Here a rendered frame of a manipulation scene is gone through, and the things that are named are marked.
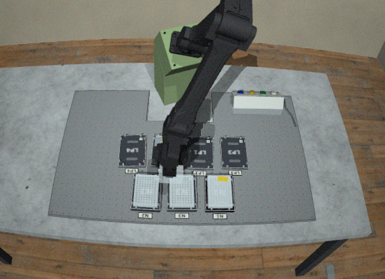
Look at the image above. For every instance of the white operator button panel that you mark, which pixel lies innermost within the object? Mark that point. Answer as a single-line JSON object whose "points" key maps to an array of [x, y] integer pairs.
{"points": [[250, 102]]}

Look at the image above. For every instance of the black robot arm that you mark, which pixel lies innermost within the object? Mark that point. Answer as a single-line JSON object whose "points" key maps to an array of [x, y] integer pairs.
{"points": [[227, 28]]}

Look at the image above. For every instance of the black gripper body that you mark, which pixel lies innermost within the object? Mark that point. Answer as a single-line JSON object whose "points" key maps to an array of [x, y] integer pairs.
{"points": [[185, 157]]}

